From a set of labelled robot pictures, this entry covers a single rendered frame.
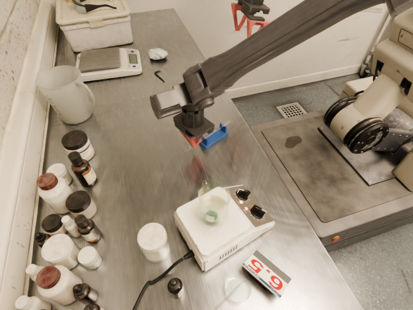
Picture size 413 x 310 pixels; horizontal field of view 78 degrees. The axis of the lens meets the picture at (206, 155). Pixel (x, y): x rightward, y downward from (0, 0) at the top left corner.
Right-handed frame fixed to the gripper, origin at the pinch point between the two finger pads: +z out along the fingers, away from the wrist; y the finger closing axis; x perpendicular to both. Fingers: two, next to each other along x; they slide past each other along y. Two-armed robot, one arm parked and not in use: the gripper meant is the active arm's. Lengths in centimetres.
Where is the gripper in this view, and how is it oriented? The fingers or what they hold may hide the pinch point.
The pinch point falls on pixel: (195, 144)
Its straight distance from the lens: 75.4
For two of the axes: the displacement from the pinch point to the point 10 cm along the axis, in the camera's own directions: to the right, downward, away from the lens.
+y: 6.8, 5.5, -4.8
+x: 7.4, -5.1, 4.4
